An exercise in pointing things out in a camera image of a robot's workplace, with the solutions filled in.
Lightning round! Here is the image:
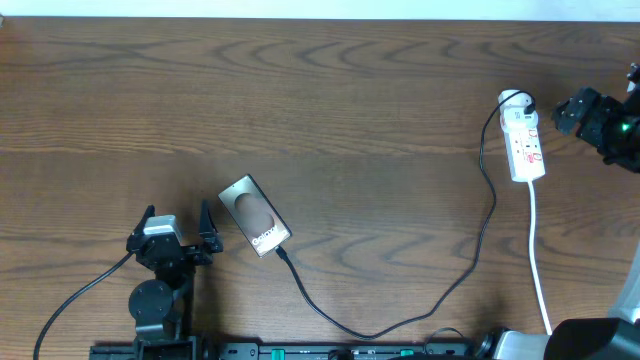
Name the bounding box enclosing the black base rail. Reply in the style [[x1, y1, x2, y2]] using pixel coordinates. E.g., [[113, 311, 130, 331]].
[[88, 336, 490, 360]]

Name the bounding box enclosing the white power strip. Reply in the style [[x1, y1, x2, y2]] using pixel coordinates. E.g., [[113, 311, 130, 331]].
[[498, 89, 546, 183]]

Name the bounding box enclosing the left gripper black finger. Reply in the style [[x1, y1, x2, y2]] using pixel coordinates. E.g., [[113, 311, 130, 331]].
[[130, 205, 155, 239], [199, 200, 219, 245]]

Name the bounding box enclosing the black charger cable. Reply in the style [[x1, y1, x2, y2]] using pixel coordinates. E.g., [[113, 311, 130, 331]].
[[274, 91, 537, 341]]

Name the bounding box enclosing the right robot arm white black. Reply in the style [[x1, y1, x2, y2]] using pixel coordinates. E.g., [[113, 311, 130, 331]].
[[474, 80, 639, 360]]

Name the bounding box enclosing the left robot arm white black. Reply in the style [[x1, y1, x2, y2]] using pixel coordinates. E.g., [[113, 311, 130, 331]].
[[126, 201, 223, 360]]

